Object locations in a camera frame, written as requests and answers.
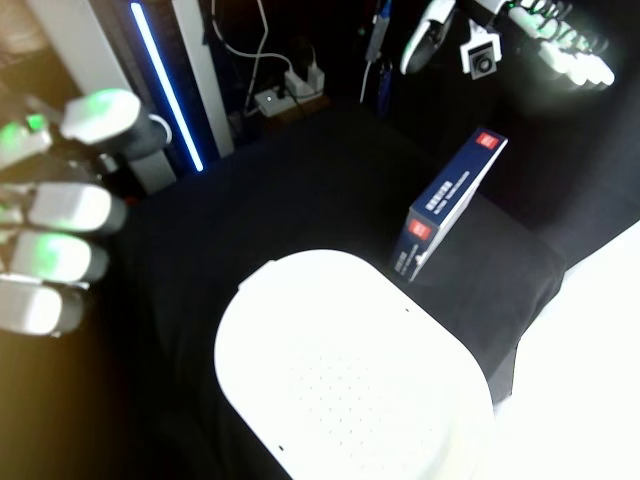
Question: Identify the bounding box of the white power cable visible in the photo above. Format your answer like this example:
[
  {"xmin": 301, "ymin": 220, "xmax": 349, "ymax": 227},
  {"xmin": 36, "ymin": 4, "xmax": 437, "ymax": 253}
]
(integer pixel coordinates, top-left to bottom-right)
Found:
[{"xmin": 211, "ymin": 0, "xmax": 294, "ymax": 110}]

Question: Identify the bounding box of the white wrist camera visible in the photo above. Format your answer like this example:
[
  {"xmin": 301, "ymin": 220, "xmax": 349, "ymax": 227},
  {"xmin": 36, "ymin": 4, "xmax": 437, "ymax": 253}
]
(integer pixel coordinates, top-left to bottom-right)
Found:
[{"xmin": 459, "ymin": 19, "xmax": 504, "ymax": 81}]

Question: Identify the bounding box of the blue and white box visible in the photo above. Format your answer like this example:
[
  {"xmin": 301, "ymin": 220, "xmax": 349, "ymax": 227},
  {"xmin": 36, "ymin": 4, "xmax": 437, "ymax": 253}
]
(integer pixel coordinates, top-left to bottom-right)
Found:
[{"xmin": 388, "ymin": 127, "xmax": 510, "ymax": 284}]

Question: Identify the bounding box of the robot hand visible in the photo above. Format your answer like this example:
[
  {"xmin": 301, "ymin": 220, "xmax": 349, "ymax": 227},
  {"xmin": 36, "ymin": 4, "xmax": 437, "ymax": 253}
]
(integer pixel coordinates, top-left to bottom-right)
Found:
[
  {"xmin": 399, "ymin": 0, "xmax": 617, "ymax": 92},
  {"xmin": 0, "ymin": 88, "xmax": 174, "ymax": 337}
]

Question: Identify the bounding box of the white studded oval tray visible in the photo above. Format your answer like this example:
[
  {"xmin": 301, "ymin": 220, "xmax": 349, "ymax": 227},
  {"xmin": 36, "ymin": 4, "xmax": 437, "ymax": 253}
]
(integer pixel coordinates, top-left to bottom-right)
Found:
[{"xmin": 213, "ymin": 248, "xmax": 496, "ymax": 480}]

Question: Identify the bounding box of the white plug adapter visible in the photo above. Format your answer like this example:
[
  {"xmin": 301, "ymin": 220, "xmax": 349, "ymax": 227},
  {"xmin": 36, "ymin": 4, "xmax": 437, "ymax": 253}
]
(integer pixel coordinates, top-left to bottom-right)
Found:
[{"xmin": 283, "ymin": 60, "xmax": 326, "ymax": 99}]

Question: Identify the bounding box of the narrow white upright post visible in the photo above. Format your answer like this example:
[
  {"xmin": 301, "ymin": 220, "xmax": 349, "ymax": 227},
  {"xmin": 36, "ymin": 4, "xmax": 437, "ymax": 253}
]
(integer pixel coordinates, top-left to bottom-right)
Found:
[{"xmin": 172, "ymin": 0, "xmax": 235, "ymax": 159}]

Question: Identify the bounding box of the black table cloth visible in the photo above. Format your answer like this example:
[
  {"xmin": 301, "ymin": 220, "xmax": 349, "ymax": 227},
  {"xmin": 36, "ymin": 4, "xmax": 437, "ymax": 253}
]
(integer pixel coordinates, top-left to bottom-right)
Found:
[{"xmin": 94, "ymin": 107, "xmax": 569, "ymax": 480}]

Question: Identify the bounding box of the white power strip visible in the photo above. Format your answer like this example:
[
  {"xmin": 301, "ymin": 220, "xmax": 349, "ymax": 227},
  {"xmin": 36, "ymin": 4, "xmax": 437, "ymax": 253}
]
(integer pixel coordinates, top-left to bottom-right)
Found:
[{"xmin": 253, "ymin": 84, "xmax": 326, "ymax": 119}]

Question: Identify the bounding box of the wide white upright panel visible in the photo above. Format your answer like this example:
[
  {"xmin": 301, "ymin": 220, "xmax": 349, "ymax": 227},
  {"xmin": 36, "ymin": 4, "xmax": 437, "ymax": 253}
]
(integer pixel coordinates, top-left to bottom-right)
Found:
[{"xmin": 27, "ymin": 0, "xmax": 177, "ymax": 196}]

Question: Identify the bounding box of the blue glowing light strip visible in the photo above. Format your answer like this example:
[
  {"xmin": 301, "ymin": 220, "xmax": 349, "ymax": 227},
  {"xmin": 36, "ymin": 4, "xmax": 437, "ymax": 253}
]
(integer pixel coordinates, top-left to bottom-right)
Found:
[{"xmin": 129, "ymin": 1, "xmax": 205, "ymax": 174}]

